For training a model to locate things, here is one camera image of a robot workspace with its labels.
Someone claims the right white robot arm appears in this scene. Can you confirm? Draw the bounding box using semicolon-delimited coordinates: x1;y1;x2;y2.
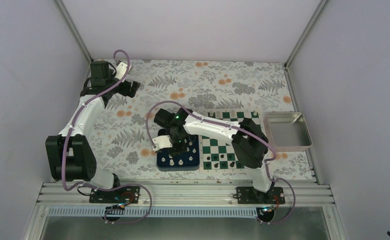
148;107;276;204

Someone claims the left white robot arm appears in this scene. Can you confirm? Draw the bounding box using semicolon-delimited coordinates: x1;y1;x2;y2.
45;60;140;203

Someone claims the green white chess board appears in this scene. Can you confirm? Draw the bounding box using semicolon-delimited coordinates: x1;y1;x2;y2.
199;109;264;174

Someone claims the black chess piece row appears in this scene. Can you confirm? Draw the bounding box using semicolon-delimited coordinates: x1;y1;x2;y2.
202;153;246;170

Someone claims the dark blue tray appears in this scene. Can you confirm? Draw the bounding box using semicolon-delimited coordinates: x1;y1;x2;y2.
156;135;201;172

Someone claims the floral table mat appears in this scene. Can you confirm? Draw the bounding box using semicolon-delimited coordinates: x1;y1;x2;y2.
88;59;317;182

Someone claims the silver metal tin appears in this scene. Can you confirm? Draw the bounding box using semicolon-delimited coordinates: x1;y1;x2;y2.
264;112;313;152

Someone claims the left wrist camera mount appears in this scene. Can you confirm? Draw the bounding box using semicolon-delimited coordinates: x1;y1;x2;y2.
115;62;132;79

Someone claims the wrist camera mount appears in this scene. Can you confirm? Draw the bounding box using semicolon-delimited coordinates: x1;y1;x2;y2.
115;62;132;79
152;135;173;152

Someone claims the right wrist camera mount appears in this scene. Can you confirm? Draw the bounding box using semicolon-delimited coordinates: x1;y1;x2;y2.
152;135;173;152

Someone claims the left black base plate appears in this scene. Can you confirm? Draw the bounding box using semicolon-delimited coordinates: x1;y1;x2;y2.
89;186;140;204

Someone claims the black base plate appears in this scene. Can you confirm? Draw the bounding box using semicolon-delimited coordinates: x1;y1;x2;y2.
89;186;140;204
232;186;286;205

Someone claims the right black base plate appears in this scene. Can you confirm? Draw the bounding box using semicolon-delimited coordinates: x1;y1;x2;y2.
232;186;286;205

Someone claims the aluminium rail frame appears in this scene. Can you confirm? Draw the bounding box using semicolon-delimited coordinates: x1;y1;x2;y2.
36;180;335;207

